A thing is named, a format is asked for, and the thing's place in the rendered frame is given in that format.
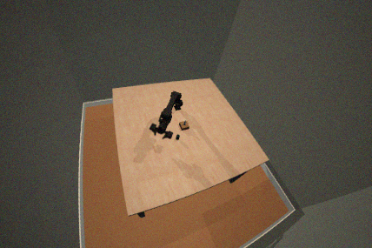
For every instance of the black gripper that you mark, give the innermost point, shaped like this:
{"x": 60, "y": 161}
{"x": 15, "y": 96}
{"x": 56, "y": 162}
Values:
{"x": 168, "y": 134}

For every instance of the brown square block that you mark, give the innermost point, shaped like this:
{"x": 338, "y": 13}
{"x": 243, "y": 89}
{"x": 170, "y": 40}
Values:
{"x": 184, "y": 127}

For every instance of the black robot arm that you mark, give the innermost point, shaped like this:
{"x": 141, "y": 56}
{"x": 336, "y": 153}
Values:
{"x": 166, "y": 113}

